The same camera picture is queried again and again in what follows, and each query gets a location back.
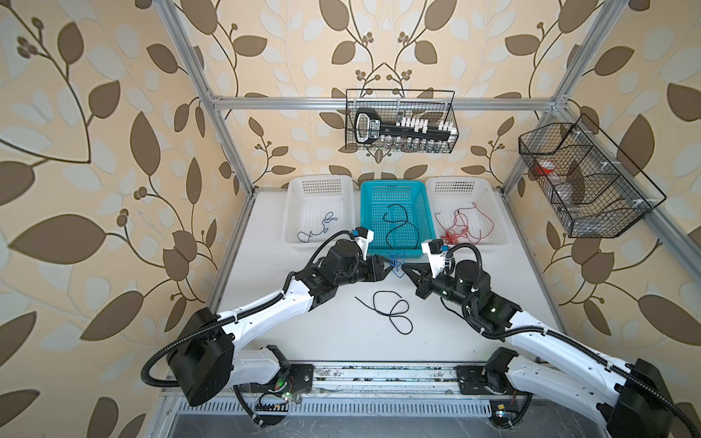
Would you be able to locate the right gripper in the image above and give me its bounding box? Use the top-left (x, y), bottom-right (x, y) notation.
top-left (402, 261), bottom-right (476, 314)

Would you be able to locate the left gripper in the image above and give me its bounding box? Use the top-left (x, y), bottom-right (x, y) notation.
top-left (332, 254), bottom-right (396, 289)

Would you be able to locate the black cable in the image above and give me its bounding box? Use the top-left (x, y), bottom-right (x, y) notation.
top-left (382, 203), bottom-right (422, 250)
top-left (354, 289), bottom-right (414, 336)

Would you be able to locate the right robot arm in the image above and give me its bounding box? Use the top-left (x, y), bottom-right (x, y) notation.
top-left (403, 260), bottom-right (700, 437)

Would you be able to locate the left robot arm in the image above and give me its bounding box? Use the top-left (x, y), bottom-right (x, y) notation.
top-left (141, 227), bottom-right (392, 407)

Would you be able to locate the teal plastic basket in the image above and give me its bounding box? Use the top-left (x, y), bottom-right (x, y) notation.
top-left (361, 180), bottom-right (436, 259)

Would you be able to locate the right white plastic basket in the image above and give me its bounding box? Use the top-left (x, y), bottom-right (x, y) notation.
top-left (425, 177), bottom-right (509, 246)

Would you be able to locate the white plastic basket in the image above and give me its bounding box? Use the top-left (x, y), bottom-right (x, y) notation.
top-left (425, 177), bottom-right (509, 246)
top-left (282, 175), bottom-right (356, 248)

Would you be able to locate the left white plastic basket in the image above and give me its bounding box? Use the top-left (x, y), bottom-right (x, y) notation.
top-left (282, 175), bottom-right (356, 248)

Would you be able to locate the black tool in basket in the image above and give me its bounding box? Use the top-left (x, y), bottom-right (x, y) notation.
top-left (350, 108), bottom-right (459, 144)

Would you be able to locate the red item in side basket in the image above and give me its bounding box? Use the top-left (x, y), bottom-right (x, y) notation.
top-left (533, 160), bottom-right (557, 177)

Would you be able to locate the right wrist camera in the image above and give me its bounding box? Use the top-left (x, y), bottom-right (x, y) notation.
top-left (422, 239), bottom-right (450, 278)

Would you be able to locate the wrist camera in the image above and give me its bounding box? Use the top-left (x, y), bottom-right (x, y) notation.
top-left (422, 239), bottom-right (450, 278)
top-left (352, 226), bottom-right (374, 261)

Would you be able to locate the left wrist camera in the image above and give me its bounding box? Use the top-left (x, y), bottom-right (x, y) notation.
top-left (352, 226), bottom-right (374, 261)

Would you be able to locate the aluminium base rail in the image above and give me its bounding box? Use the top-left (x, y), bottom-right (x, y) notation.
top-left (158, 360), bottom-right (614, 401)

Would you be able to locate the back black wire basket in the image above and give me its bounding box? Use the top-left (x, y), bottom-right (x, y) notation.
top-left (345, 88), bottom-right (459, 154)

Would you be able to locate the side black wire basket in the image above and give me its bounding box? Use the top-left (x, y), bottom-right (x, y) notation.
top-left (518, 114), bottom-right (667, 239)

